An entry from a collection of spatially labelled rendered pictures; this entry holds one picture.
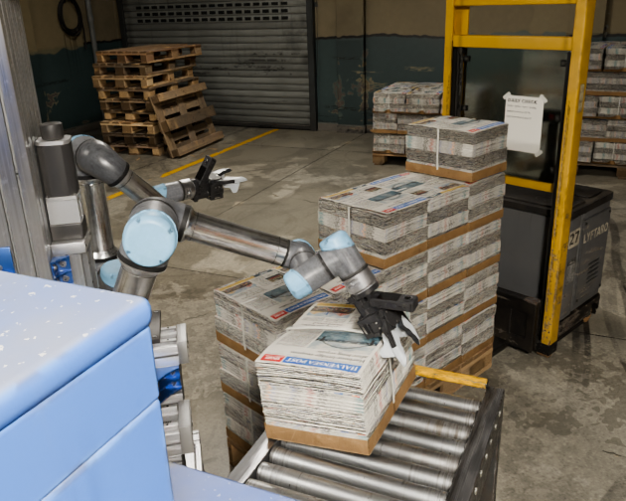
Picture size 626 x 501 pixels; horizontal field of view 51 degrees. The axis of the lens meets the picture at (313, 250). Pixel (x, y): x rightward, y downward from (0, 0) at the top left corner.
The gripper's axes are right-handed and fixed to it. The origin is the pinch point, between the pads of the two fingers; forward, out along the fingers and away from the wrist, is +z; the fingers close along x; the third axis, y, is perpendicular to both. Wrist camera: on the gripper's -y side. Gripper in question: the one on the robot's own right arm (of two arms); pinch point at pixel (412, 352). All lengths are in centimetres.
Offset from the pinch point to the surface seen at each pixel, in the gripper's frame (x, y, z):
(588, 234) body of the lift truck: -226, 1, 55
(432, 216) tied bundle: -120, 28, -10
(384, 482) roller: 21.4, 12.9, 19.3
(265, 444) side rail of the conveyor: 20.4, 39.6, 1.1
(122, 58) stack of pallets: -524, 443, -308
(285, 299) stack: -52, 66, -18
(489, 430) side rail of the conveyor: -7.1, -2.5, 29.8
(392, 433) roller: 2.6, 16.9, 17.6
